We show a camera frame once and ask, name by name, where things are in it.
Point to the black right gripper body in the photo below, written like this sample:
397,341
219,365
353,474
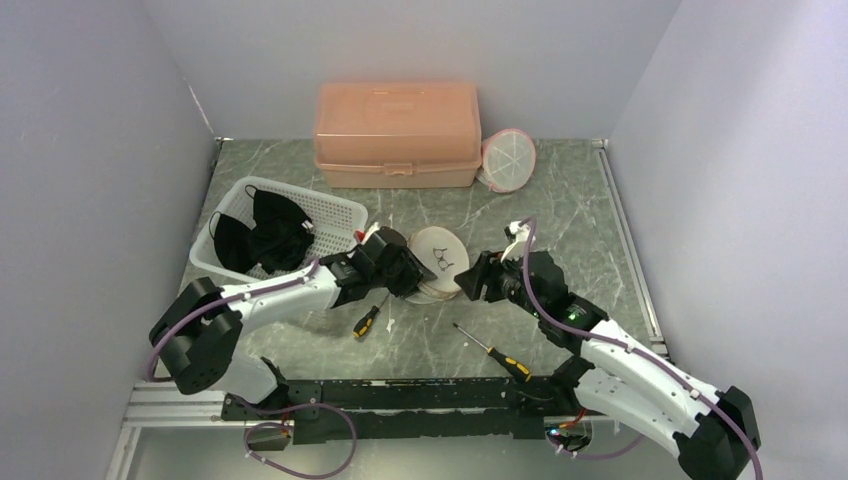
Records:
504,282

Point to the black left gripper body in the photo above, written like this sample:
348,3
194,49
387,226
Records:
391,280

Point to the white mesh laundry bag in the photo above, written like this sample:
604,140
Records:
444,254

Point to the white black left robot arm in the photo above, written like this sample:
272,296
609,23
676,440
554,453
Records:
197,338

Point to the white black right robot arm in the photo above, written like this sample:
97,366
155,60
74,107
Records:
712,433

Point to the black bra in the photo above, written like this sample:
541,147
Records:
278,241

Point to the pink rimmed mesh bag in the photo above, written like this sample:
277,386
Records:
508,161

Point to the small yellow black screwdriver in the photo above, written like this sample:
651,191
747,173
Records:
364,324

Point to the long yellow black screwdriver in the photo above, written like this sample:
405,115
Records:
514,368

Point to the orange plastic storage box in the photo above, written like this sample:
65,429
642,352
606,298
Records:
417,135

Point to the white plastic basket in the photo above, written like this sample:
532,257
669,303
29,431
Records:
335,220

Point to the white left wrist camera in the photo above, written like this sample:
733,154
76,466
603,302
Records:
362,236

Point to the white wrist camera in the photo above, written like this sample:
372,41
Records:
362,236
521,237

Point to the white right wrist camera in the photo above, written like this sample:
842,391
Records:
521,237

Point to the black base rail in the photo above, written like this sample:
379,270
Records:
324,410

